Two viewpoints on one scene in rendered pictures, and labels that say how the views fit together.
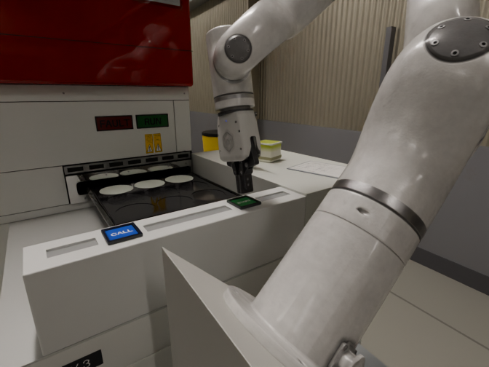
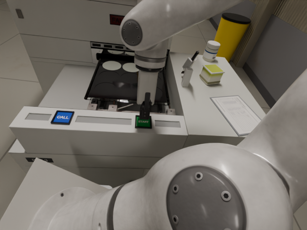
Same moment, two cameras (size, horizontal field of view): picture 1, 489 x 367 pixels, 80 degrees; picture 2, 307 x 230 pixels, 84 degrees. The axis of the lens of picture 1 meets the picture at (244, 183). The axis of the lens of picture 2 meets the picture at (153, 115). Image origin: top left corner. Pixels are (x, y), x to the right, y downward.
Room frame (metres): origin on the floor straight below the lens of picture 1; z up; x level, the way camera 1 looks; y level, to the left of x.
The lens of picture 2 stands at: (0.27, -0.20, 1.39)
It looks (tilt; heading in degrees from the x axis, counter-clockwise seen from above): 44 degrees down; 26
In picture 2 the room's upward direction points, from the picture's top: 10 degrees clockwise
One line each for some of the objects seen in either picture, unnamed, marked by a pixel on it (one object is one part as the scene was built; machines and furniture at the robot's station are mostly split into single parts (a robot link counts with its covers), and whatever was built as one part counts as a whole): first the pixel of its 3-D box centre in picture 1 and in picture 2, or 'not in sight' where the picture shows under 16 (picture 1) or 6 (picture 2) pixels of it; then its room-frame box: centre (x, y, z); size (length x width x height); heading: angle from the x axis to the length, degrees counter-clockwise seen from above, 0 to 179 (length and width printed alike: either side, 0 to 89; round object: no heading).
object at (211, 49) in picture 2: not in sight; (211, 51); (1.26, 0.00, 1.01); 0.07 x 0.07 x 0.10
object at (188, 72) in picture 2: not in sight; (187, 70); (0.92, 0.00, 1.03); 0.06 x 0.04 x 0.13; 36
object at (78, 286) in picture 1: (194, 247); (107, 133); (0.54, 0.10, 0.89); 0.55 x 0.09 x 0.14; 126
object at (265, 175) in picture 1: (273, 180); (206, 96); (1.02, -0.11, 0.89); 0.62 x 0.35 x 0.14; 36
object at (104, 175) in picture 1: (136, 179); (129, 59); (1.03, 0.40, 0.89); 0.44 x 0.02 x 0.10; 126
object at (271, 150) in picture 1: (268, 151); (211, 74); (1.03, -0.08, 1.00); 0.07 x 0.07 x 0.07; 54
